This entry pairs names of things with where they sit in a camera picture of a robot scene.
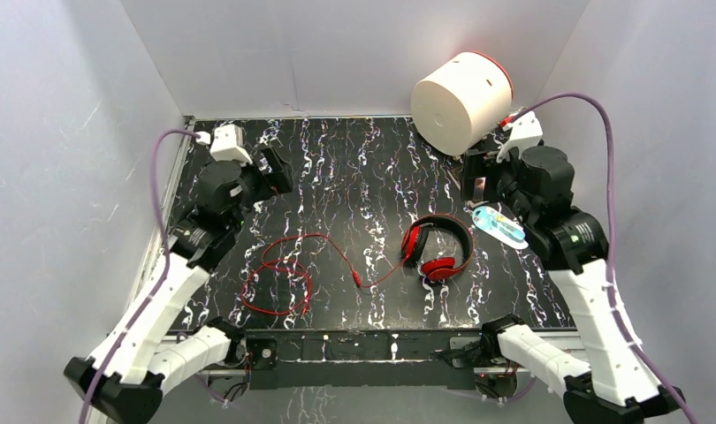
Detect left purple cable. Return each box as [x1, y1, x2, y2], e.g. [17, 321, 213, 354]
[78, 129, 211, 424]

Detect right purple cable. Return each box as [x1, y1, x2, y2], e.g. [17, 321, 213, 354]
[499, 91, 700, 424]

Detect black front mounting rail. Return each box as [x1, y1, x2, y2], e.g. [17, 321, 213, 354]
[246, 329, 491, 390]

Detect white cylindrical container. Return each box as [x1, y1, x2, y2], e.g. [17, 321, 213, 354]
[410, 51, 514, 156]

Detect red black headphones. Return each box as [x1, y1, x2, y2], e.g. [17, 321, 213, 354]
[400, 214, 476, 284]

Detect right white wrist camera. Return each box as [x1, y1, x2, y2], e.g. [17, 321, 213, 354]
[496, 111, 543, 163]

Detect purple cable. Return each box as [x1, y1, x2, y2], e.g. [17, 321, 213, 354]
[499, 91, 700, 424]
[78, 129, 211, 424]

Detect blue packaged toothbrush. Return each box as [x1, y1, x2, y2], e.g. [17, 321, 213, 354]
[471, 206, 529, 250]

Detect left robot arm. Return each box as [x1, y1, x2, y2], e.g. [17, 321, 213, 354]
[64, 146, 293, 423]

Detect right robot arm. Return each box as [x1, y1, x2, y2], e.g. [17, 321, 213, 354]
[461, 146, 682, 423]

